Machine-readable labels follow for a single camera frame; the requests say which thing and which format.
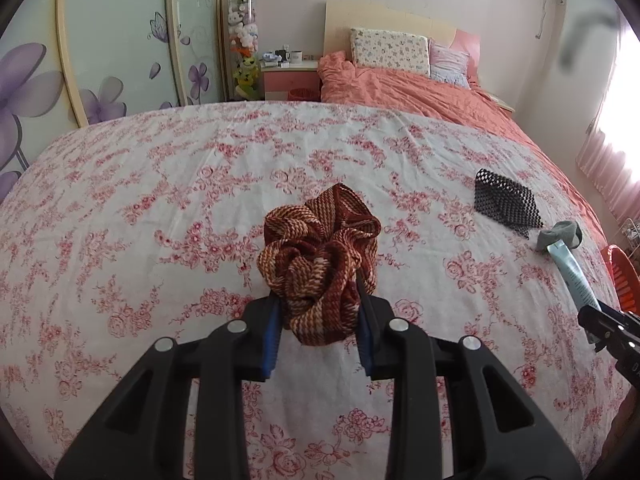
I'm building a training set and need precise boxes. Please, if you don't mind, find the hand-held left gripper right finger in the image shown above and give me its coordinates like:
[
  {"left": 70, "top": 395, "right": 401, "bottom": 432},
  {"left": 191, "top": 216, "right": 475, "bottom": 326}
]
[{"left": 352, "top": 277, "right": 583, "bottom": 480}]

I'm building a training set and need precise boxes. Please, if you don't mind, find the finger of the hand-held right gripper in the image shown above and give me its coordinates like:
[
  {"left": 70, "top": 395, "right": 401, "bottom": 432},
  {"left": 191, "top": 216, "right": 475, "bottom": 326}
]
[{"left": 577, "top": 302, "right": 640, "bottom": 356}]

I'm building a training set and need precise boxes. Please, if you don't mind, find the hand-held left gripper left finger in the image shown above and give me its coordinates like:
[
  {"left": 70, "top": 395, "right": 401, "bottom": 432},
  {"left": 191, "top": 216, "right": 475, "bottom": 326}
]
[{"left": 54, "top": 290, "right": 283, "bottom": 480}]

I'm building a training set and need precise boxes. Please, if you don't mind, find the orange plastic laundry basket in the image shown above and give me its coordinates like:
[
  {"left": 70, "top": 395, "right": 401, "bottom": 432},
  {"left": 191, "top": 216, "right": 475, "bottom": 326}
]
[{"left": 600, "top": 245, "right": 640, "bottom": 313}]

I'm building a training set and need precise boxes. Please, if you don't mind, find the pale teal cream tube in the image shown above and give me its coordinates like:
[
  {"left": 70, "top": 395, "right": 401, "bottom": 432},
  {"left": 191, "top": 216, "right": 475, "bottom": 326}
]
[{"left": 546, "top": 241, "right": 602, "bottom": 311}]

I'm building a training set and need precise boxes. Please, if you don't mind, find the brown plaid cloth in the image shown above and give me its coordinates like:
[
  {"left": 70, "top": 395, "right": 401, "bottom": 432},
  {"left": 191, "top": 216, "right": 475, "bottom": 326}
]
[{"left": 256, "top": 183, "right": 381, "bottom": 347}]

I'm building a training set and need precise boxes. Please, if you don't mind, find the grey-green sock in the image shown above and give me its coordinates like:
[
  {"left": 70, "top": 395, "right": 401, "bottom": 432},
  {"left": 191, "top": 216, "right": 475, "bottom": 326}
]
[{"left": 536, "top": 220, "right": 583, "bottom": 252}]

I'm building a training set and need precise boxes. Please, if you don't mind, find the pink curtain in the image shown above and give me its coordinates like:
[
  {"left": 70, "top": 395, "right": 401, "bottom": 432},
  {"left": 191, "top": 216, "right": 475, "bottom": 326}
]
[{"left": 575, "top": 25, "right": 640, "bottom": 221}]

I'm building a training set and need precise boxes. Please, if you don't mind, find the floral red white tablecloth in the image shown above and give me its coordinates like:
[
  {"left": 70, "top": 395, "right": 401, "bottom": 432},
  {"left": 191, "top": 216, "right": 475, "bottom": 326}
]
[{"left": 0, "top": 100, "right": 636, "bottom": 480}]

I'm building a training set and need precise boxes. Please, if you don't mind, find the salmon duvet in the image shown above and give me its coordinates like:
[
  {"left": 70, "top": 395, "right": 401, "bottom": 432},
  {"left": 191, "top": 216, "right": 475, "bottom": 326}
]
[{"left": 318, "top": 51, "right": 601, "bottom": 221}]

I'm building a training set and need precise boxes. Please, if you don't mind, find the pink white nightstand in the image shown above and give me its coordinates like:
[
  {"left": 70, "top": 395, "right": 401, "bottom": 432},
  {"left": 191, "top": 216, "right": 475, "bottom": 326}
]
[{"left": 262, "top": 59, "right": 321, "bottom": 102}]

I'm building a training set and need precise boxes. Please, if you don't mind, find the pink striped pillow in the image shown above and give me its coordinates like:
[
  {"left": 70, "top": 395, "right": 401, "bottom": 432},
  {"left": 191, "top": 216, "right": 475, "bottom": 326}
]
[{"left": 429, "top": 40, "right": 472, "bottom": 88}]

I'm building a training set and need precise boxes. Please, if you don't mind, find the floral print pillow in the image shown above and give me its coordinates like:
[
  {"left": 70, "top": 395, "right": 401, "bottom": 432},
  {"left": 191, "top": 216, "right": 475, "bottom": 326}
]
[{"left": 350, "top": 28, "right": 431, "bottom": 77}]

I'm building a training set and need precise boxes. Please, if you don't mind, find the clear tube of plush toys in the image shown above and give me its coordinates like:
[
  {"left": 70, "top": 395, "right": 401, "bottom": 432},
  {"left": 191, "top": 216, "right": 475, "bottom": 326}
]
[{"left": 227, "top": 0, "right": 261, "bottom": 102}]

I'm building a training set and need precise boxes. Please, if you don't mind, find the beige wooden headboard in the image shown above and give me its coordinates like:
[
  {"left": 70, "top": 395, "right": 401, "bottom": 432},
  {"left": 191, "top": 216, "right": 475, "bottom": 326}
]
[{"left": 325, "top": 1, "right": 481, "bottom": 81}]

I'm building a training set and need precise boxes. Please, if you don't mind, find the wardrobe with purple flower doors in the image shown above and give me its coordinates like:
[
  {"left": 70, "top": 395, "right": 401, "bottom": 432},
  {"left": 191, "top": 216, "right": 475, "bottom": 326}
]
[{"left": 0, "top": 0, "right": 223, "bottom": 201}]

